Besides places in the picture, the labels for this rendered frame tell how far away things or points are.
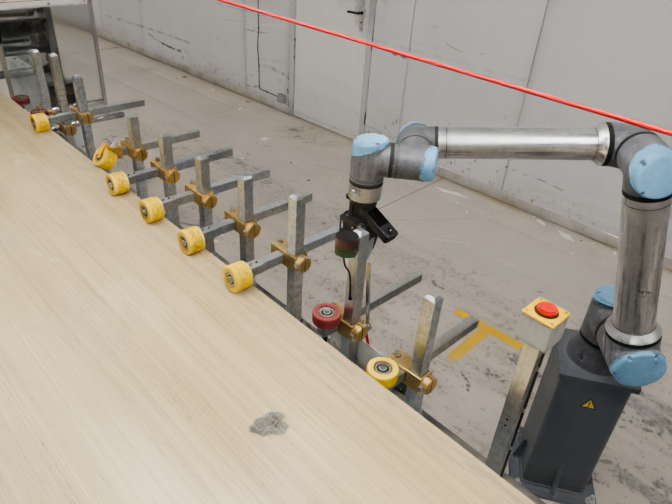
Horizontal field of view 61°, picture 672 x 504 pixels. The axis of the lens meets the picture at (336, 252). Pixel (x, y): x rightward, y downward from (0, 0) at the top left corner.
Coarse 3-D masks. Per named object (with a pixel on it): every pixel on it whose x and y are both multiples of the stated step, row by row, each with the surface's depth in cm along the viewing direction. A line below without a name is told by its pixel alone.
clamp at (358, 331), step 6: (342, 306) 166; (342, 312) 163; (342, 318) 161; (360, 318) 162; (342, 324) 161; (348, 324) 159; (354, 324) 159; (360, 324) 159; (342, 330) 162; (348, 330) 159; (354, 330) 158; (360, 330) 158; (366, 330) 160; (348, 336) 160; (354, 336) 158; (360, 336) 159
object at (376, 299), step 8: (416, 272) 185; (400, 280) 180; (408, 280) 181; (416, 280) 183; (384, 288) 176; (392, 288) 176; (400, 288) 178; (408, 288) 182; (376, 296) 172; (384, 296) 173; (392, 296) 177; (376, 304) 172; (336, 328) 162
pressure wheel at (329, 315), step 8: (320, 304) 160; (328, 304) 160; (320, 312) 157; (328, 312) 157; (336, 312) 157; (312, 320) 158; (320, 320) 155; (328, 320) 154; (336, 320) 156; (320, 328) 156; (328, 328) 156
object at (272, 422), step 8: (264, 416) 125; (272, 416) 125; (280, 416) 125; (256, 424) 122; (264, 424) 123; (272, 424) 123; (280, 424) 123; (256, 432) 122; (264, 432) 121; (272, 432) 122; (280, 432) 122
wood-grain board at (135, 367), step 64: (0, 128) 253; (0, 192) 204; (64, 192) 207; (128, 192) 210; (0, 256) 171; (64, 256) 173; (128, 256) 175; (192, 256) 177; (0, 320) 147; (64, 320) 148; (128, 320) 150; (192, 320) 152; (256, 320) 153; (0, 384) 129; (64, 384) 130; (128, 384) 131; (192, 384) 133; (256, 384) 134; (320, 384) 135; (0, 448) 115; (64, 448) 116; (128, 448) 117; (192, 448) 118; (256, 448) 119; (320, 448) 120; (384, 448) 121; (448, 448) 122
